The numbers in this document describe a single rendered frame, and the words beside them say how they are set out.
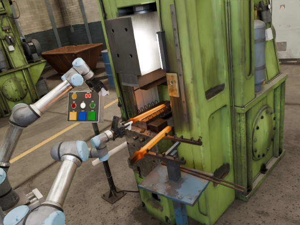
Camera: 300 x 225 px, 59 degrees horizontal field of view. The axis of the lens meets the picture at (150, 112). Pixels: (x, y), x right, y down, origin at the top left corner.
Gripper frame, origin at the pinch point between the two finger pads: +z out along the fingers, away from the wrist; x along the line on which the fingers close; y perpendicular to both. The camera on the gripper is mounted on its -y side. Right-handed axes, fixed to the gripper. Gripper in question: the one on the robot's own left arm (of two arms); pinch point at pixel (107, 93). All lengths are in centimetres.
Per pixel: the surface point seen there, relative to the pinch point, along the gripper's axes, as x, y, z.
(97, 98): -28.5, -0.8, 12.8
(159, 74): 21.9, -34.5, 11.7
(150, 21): 27, -48, -27
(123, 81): 5.1, -14.6, 1.3
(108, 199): -43, 59, 108
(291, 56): -50, -426, 346
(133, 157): 59, 37, 4
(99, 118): -23.3, 11.5, 23.2
